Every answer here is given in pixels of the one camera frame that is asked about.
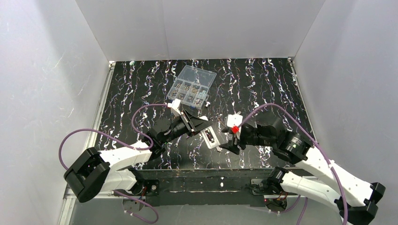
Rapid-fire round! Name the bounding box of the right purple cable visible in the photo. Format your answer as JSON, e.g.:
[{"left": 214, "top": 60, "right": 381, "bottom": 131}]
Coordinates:
[{"left": 237, "top": 103, "right": 349, "bottom": 225}]

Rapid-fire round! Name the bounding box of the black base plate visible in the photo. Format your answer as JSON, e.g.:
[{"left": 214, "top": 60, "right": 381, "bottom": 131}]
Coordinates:
[{"left": 122, "top": 169, "right": 299, "bottom": 208}]

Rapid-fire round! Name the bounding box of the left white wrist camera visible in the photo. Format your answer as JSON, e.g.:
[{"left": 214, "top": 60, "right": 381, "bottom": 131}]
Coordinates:
[{"left": 167, "top": 98, "right": 181, "bottom": 117}]

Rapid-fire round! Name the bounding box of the aluminium rail frame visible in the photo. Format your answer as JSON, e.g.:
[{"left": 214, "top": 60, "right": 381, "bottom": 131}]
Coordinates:
[{"left": 63, "top": 60, "right": 353, "bottom": 225}]

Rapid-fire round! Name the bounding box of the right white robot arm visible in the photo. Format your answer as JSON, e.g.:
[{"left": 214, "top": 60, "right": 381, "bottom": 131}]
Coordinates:
[{"left": 222, "top": 114, "right": 385, "bottom": 225}]

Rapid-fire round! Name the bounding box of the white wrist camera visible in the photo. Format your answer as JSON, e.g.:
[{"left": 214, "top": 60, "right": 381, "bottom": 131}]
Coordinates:
[
  {"left": 167, "top": 98, "right": 181, "bottom": 117},
  {"left": 226, "top": 114, "right": 243, "bottom": 134}
]

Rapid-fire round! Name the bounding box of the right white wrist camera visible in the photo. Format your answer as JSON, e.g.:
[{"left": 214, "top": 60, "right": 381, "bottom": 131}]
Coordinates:
[{"left": 226, "top": 114, "right": 243, "bottom": 134}]

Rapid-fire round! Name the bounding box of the clear plastic screw organizer box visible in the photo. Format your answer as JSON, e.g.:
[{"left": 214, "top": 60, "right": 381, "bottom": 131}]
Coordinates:
[{"left": 167, "top": 65, "right": 217, "bottom": 109}]

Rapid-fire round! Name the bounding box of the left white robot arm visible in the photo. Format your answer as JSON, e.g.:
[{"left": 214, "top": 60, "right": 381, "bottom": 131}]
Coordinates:
[{"left": 63, "top": 110, "right": 212, "bottom": 203}]

